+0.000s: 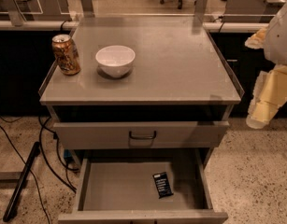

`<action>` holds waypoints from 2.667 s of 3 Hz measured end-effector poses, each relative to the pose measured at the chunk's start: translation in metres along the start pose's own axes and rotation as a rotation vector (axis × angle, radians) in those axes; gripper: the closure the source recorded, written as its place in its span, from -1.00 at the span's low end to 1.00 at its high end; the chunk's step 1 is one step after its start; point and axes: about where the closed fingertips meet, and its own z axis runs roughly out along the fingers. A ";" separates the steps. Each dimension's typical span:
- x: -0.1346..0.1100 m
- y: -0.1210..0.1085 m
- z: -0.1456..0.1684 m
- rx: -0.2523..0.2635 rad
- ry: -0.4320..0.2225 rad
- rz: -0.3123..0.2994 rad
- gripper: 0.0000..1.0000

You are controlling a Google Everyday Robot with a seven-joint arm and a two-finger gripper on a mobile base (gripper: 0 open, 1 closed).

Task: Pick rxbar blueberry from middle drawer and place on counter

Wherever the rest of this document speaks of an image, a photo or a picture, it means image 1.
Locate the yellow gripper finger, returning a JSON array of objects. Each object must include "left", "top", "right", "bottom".
[
  {"left": 245, "top": 27, "right": 267, "bottom": 49},
  {"left": 246, "top": 72, "right": 280, "bottom": 129}
]

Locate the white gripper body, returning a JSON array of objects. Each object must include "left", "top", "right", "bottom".
[{"left": 268, "top": 65, "right": 287, "bottom": 108}]

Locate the dark blue rxbar wrapper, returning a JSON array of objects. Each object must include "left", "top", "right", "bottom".
[{"left": 153, "top": 172, "right": 173, "bottom": 198}]

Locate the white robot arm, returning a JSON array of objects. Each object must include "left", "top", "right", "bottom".
[{"left": 245, "top": 2, "right": 287, "bottom": 129}]

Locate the grey drawer cabinet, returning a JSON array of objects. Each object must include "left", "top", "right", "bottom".
[{"left": 38, "top": 14, "right": 246, "bottom": 224}]

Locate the grey top drawer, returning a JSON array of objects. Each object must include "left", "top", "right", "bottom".
[{"left": 54, "top": 121, "right": 229, "bottom": 149}]

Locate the grey open middle drawer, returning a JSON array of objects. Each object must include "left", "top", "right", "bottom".
[{"left": 58, "top": 148, "right": 228, "bottom": 224}]

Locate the white ceramic bowl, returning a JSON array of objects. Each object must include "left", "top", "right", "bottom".
[{"left": 95, "top": 45, "right": 136, "bottom": 78}]

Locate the orange soda can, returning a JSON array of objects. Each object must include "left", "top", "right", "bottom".
[{"left": 52, "top": 34, "right": 80, "bottom": 76}]

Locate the black bar on floor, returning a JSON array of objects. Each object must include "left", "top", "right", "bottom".
[{"left": 3, "top": 142, "right": 39, "bottom": 222}]

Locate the black drawer handle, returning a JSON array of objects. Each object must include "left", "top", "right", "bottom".
[{"left": 128, "top": 131, "right": 157, "bottom": 140}]

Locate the white horizontal rail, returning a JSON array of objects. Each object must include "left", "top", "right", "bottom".
[{"left": 0, "top": 21, "right": 267, "bottom": 33}]

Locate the thin black floor cable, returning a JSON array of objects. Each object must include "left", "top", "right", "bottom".
[{"left": 0, "top": 116, "right": 52, "bottom": 224}]

